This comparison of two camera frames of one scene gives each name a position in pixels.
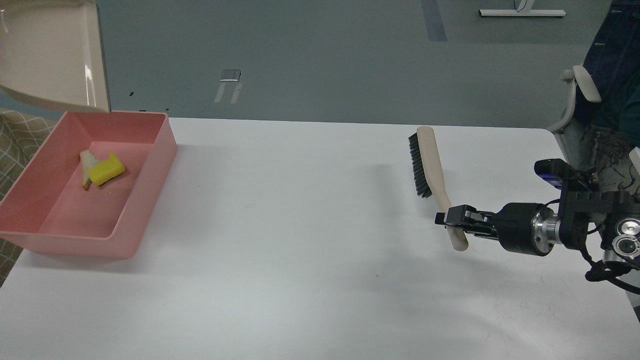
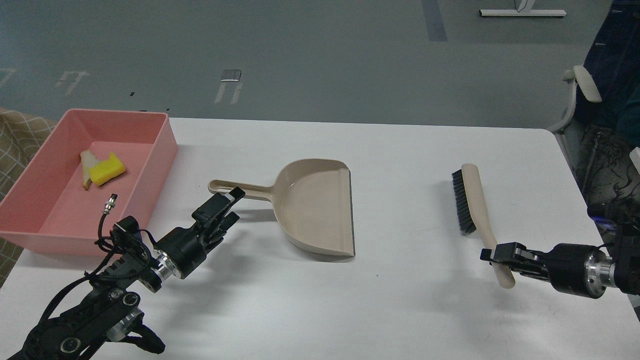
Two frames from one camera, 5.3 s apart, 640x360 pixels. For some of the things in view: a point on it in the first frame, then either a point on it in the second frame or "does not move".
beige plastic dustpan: [52, 51] -> [311, 200]
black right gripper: [529, 228] -> [573, 268]
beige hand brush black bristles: [428, 178] -> [472, 212]
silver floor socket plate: [232, 75] does not move
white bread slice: [87, 160] does not move
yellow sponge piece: [103, 171] does not move
